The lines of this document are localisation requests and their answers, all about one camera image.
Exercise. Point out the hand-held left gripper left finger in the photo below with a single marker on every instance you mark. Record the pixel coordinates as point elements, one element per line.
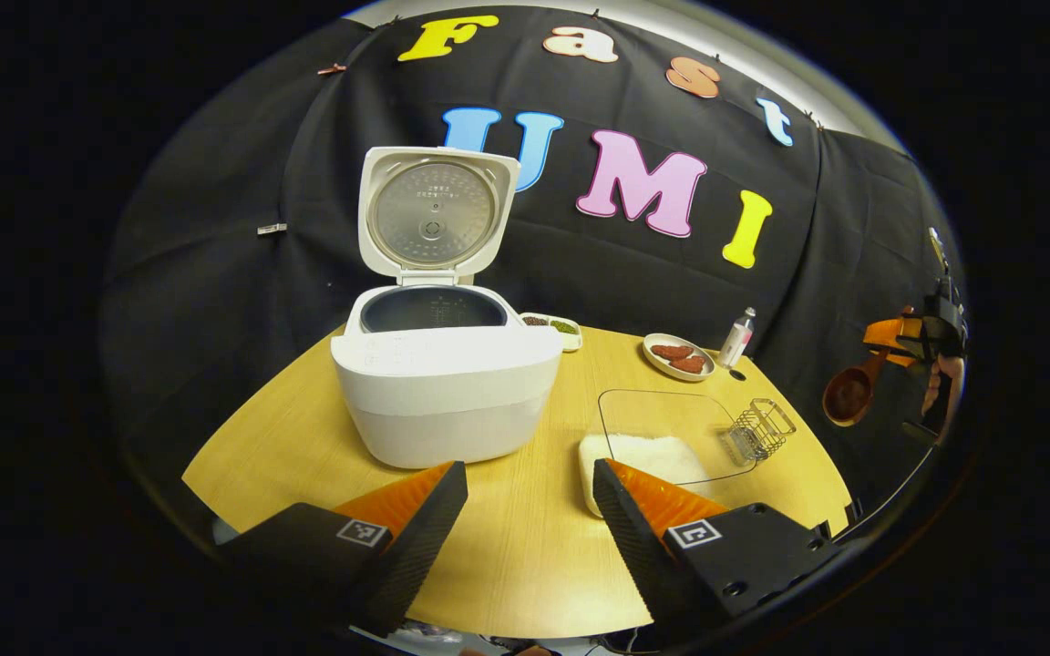
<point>420,547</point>

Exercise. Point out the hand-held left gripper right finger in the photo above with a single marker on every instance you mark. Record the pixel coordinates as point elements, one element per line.
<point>639,556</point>

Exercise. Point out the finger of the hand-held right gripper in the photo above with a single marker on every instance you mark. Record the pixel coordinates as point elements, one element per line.
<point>906,358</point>
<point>890,331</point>

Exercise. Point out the brown wooden spoon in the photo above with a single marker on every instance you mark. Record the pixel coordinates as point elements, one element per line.
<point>847,396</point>

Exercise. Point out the white rice pile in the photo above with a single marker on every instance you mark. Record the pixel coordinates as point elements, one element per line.
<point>653,453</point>

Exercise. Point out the white rice cooker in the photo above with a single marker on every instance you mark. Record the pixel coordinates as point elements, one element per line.
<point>443,392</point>

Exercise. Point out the clear glass container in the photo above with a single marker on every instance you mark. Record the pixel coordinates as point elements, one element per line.
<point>671,415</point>

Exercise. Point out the small clear bottle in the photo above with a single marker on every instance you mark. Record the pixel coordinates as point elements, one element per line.
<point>735,342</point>

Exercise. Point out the white round plate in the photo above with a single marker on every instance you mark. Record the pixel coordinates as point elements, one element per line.
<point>657,363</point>

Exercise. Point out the white divided seasoning dish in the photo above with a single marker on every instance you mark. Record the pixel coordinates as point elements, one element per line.
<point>566,328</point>

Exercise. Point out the black backdrop cloth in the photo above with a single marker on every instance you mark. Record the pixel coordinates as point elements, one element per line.
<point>215,273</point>

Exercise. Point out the silver clip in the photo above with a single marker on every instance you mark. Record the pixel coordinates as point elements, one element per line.
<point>272,229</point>

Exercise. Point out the red clip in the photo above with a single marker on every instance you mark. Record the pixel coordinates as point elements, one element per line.
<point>332,68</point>

